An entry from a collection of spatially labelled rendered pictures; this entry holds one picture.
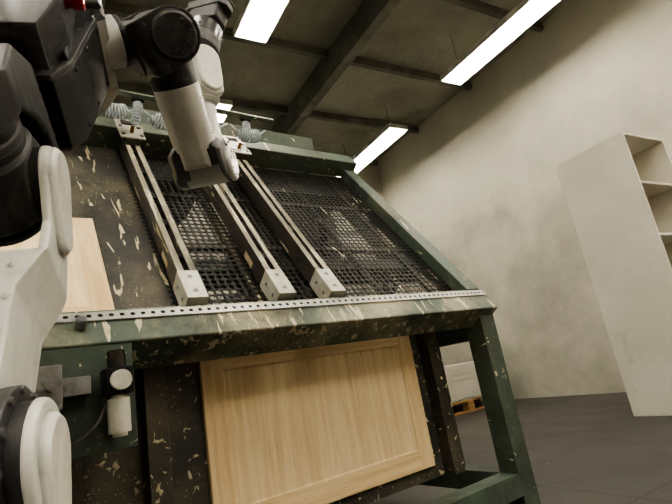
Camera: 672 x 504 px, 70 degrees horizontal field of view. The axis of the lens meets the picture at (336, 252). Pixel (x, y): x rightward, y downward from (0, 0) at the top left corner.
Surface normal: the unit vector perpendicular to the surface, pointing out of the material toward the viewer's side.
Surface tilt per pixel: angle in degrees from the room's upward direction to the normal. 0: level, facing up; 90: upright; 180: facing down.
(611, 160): 90
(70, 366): 90
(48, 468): 98
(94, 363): 90
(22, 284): 112
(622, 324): 90
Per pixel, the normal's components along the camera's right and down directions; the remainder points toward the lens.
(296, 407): 0.56, -0.30
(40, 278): 0.98, 0.21
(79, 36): 0.18, -0.64
